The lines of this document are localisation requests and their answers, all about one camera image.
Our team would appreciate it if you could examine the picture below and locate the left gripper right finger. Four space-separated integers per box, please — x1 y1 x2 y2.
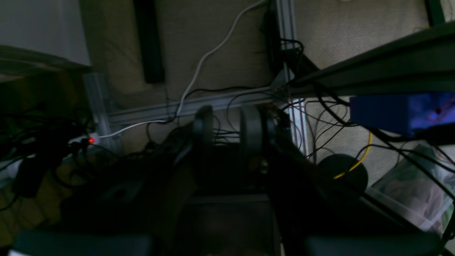
239 105 263 164

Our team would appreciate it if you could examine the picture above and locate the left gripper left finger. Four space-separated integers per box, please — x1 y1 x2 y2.
187 105 214 160

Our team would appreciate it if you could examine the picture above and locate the blue box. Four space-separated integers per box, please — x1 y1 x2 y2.
349 92 455 137

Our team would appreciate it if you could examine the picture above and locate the clear plastic bin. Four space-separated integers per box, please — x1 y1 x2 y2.
366 144 454 235

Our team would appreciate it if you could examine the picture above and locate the white cable on floor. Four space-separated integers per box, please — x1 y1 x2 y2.
96 0 267 139

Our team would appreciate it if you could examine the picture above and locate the aluminium frame rail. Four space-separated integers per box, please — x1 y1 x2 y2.
73 0 304 153

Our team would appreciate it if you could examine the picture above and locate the yellow cable on floor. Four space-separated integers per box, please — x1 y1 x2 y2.
333 131 373 179

